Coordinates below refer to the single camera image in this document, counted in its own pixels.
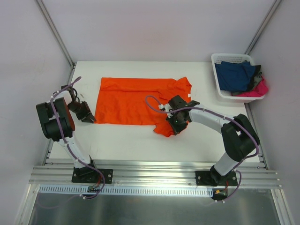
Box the orange t shirt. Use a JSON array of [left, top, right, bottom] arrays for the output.
[[94, 77, 192, 137]]

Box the dark grey t shirt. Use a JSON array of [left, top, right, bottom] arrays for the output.
[[243, 61, 262, 91]]

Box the aluminium mounting rail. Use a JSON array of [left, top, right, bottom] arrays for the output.
[[29, 158, 284, 189]]

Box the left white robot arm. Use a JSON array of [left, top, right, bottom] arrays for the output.
[[36, 85, 113, 185]]

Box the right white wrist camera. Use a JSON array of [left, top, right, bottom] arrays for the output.
[[158, 104, 172, 113]]

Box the white plastic laundry basket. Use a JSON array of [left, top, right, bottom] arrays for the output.
[[211, 53, 269, 103]]

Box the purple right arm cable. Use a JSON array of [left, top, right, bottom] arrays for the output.
[[145, 95, 260, 203]]

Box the pink t shirt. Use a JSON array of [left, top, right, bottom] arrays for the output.
[[237, 77, 269, 98]]

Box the blue t shirt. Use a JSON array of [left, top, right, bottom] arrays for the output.
[[215, 61, 247, 92]]

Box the white slotted cable duct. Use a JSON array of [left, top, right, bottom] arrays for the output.
[[39, 185, 213, 197]]

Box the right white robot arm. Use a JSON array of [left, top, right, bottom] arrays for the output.
[[159, 95, 260, 187]]

